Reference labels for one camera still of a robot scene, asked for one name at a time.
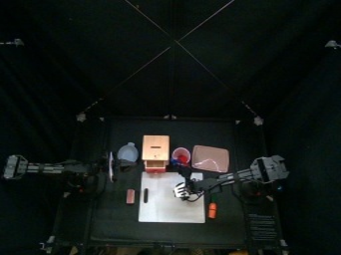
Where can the red plastic cup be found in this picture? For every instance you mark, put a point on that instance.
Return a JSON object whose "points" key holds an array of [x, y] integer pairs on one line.
{"points": [[182, 154]]}

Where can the reddish brown toy sushi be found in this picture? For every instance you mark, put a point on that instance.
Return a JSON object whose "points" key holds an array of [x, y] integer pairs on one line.
{"points": [[130, 196]]}

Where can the grey metal frame clamp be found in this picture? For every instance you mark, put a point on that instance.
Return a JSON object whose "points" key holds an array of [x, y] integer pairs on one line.
{"points": [[16, 42], [80, 117], [258, 120], [332, 44]]}

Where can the blue toy in cup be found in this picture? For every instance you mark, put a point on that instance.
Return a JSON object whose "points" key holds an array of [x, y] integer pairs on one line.
{"points": [[178, 161]]}

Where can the light blue plastic jug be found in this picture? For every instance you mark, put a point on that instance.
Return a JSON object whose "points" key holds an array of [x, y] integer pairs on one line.
{"points": [[127, 153]]}

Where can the wooden box with red drawer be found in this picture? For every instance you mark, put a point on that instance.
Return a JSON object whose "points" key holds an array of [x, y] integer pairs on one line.
{"points": [[155, 149]]}

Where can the pink rectangular plate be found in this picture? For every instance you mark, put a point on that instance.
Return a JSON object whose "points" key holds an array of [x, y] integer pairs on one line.
{"points": [[210, 157]]}

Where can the white thin plate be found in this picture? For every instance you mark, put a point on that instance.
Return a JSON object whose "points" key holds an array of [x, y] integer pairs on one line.
{"points": [[111, 166]]}

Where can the black stick-shaped toy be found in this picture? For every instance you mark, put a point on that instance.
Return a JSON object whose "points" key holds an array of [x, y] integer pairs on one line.
{"points": [[146, 196]]}

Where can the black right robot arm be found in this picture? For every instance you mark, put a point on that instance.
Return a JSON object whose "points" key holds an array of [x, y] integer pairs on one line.
{"points": [[249, 174]]}

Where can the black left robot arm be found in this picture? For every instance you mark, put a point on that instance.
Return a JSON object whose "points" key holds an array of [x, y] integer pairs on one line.
{"points": [[44, 167]]}

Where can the white cutting board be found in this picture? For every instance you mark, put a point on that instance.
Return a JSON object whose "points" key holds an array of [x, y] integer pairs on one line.
{"points": [[165, 205]]}

